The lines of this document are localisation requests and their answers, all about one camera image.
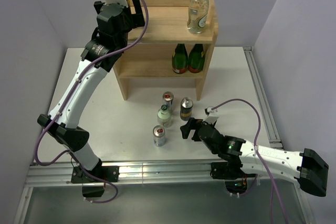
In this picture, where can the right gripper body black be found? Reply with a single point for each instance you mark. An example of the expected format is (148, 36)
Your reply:
(213, 149)

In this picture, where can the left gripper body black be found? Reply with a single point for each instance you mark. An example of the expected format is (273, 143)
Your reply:
(126, 17)

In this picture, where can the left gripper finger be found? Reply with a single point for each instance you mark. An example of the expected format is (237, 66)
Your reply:
(98, 5)
(137, 17)

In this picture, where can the clear bottle green cap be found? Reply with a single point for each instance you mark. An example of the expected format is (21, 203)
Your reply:
(197, 15)

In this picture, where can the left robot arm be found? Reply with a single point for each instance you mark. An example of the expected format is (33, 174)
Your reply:
(62, 122)

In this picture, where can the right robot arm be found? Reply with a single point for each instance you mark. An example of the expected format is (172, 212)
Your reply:
(240, 158)

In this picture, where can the wooden two-tier shelf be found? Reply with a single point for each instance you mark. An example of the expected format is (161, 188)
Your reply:
(152, 56)

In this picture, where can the clear bottle left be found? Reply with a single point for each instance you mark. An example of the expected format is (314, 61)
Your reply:
(164, 116)

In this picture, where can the silver can front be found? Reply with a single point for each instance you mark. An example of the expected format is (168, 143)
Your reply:
(159, 135)

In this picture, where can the silver can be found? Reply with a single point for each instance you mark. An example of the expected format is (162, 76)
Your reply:
(159, 135)
(168, 98)

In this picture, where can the silver can rear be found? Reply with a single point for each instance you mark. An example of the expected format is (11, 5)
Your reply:
(168, 98)

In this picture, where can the green glass bottle left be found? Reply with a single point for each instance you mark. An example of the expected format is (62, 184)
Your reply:
(180, 59)

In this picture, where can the green glass bottle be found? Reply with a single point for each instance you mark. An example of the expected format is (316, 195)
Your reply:
(196, 59)
(180, 59)

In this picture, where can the green glass bottle right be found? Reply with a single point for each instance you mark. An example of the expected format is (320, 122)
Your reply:
(196, 59)

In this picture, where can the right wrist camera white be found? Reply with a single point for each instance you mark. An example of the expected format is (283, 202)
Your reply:
(211, 115)

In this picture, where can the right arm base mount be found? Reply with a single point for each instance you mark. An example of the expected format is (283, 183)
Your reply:
(236, 181)

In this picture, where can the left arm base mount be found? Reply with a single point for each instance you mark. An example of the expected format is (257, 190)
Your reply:
(95, 182)

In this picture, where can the aluminium rail frame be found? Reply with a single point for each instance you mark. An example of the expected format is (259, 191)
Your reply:
(120, 130)

